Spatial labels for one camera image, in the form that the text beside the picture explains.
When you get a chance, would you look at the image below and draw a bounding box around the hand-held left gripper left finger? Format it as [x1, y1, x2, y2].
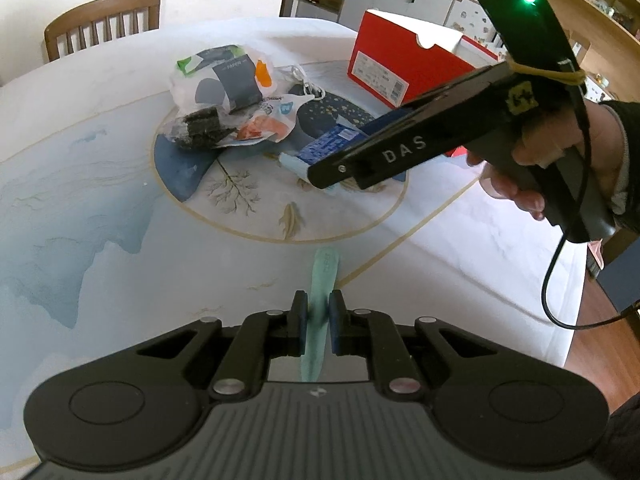
[135, 290, 309, 402]

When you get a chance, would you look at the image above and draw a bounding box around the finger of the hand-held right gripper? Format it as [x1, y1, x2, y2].
[306, 149, 408, 192]
[366, 105, 426, 134]

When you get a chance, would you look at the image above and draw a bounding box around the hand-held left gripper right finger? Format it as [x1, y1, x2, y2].
[328, 290, 507, 397]

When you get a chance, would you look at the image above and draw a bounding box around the blue packet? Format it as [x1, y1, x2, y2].
[279, 124, 375, 182]

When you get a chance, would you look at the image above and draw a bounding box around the teal pen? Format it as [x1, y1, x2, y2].
[300, 247, 342, 384]

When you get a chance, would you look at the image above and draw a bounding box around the red cardboard box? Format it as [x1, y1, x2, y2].
[347, 8, 501, 158]

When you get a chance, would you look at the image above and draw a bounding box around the salmon print snack packet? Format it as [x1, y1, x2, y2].
[220, 94, 317, 147]

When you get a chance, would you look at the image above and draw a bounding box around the tissue pack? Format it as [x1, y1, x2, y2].
[170, 45, 277, 112]

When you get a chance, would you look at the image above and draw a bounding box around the person's right forearm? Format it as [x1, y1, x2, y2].
[597, 100, 640, 235]

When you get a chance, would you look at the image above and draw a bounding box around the white marble desktop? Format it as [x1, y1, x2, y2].
[0, 16, 593, 431]

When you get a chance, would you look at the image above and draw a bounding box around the person's right hand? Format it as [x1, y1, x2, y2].
[467, 102, 632, 222]

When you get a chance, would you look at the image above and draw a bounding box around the dark seaweed snack packet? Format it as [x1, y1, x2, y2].
[167, 106, 237, 152]

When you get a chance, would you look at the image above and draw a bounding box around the wooden slat-back chair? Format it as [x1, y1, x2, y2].
[44, 0, 162, 64]

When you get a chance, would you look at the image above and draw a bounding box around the white charging cable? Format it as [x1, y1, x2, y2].
[275, 64, 327, 102]

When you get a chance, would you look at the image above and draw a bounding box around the black cable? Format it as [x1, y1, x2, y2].
[542, 237, 640, 331]

